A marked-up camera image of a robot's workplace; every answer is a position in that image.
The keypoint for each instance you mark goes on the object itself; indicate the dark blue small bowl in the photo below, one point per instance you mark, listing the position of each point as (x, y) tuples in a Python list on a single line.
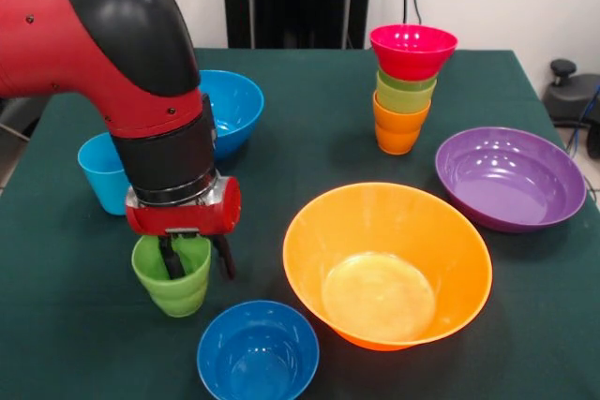
[(258, 353)]

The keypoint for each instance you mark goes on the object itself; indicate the purple bowl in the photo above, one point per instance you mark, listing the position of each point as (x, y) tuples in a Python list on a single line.
[(506, 184)]

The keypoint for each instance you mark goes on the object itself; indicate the dark green tablecloth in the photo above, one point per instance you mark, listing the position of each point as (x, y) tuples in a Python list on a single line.
[(328, 161)]

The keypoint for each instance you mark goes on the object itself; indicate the pink-red small bowl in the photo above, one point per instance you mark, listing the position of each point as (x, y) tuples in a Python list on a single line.
[(412, 60)]

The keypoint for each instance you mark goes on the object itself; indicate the light blue bowl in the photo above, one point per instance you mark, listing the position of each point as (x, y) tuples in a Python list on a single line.
[(236, 109)]

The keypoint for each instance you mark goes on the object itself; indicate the light green cup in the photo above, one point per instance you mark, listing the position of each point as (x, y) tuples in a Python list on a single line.
[(192, 269), (180, 304)]

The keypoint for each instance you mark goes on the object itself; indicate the light blue cup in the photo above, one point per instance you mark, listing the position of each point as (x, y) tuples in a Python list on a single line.
[(100, 175)]

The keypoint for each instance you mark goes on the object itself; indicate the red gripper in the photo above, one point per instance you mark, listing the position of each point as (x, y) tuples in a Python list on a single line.
[(187, 219)]

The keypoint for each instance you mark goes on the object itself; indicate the yellow translucent cup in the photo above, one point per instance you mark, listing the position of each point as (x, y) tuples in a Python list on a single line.
[(403, 101)]

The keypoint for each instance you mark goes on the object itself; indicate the orange cup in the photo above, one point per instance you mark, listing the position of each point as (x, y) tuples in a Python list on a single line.
[(397, 143), (400, 121)]

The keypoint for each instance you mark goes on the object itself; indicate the large orange bowl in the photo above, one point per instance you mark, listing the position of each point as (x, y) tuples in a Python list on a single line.
[(375, 226)]

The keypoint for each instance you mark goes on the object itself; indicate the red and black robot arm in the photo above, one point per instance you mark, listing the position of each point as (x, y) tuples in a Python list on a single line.
[(117, 67)]

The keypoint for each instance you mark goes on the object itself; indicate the black pedestal base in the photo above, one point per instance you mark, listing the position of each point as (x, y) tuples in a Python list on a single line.
[(14, 114), (569, 95)]

